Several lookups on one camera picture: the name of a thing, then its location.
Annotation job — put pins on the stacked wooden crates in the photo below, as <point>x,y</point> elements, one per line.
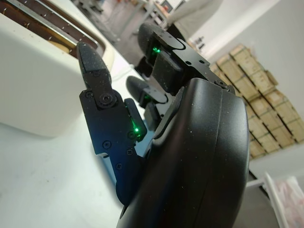
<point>266,99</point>

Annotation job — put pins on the cream two-slot toaster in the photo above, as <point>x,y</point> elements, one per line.
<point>42,90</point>

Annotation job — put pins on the person in black clothes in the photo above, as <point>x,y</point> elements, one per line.
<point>194,12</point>

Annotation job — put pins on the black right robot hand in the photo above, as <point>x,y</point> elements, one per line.
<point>194,147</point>

